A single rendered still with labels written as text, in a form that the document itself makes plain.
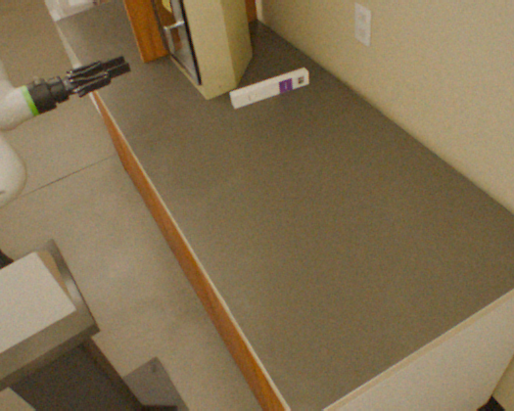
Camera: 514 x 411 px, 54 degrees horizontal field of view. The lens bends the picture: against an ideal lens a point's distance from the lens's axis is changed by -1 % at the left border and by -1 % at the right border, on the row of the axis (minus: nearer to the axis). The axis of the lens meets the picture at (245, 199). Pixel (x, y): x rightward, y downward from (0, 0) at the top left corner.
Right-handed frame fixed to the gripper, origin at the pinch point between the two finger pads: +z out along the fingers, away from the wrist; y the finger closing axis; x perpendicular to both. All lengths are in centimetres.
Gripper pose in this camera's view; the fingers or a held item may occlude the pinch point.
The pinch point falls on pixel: (116, 67)
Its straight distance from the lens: 161.9
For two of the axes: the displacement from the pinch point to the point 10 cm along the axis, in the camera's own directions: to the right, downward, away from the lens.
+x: 1.2, 6.7, 7.3
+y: -4.8, -6.1, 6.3
